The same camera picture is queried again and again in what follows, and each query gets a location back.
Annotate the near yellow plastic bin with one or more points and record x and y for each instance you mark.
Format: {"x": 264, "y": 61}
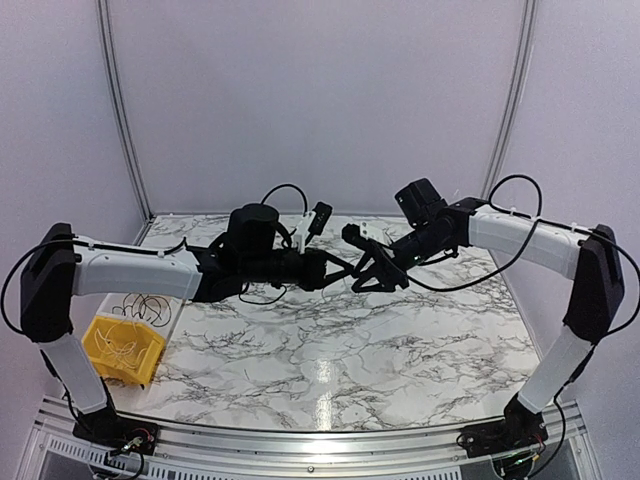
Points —
{"x": 127, "y": 351}

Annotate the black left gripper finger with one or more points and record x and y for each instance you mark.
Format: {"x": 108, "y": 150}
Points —
{"x": 333, "y": 277}
{"x": 346, "y": 266}

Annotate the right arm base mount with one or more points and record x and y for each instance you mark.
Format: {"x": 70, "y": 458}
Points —
{"x": 519, "y": 428}

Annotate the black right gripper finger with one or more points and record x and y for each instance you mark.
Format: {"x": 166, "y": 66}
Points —
{"x": 376, "y": 281}
{"x": 371, "y": 251}

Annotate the white translucent plastic bin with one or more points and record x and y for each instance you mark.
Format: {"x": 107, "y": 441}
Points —
{"x": 158, "y": 312}

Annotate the aluminium front rail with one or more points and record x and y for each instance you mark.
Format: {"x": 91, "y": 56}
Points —
{"x": 192, "y": 451}

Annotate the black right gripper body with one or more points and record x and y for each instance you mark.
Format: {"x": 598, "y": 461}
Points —
{"x": 392, "y": 273}

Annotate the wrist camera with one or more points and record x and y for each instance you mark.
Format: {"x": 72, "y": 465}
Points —
{"x": 359, "y": 235}
{"x": 311, "y": 224}

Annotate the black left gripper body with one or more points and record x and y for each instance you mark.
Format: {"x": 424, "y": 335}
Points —
{"x": 308, "y": 279}

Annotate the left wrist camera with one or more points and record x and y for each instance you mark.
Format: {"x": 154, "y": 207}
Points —
{"x": 311, "y": 224}

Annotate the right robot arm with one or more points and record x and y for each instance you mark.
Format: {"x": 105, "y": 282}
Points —
{"x": 567, "y": 280}

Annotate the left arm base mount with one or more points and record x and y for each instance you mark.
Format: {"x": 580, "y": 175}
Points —
{"x": 108, "y": 428}

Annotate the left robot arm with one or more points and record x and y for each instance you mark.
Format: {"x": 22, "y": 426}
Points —
{"x": 255, "y": 248}

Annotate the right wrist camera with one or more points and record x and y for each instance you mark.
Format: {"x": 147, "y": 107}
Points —
{"x": 359, "y": 235}

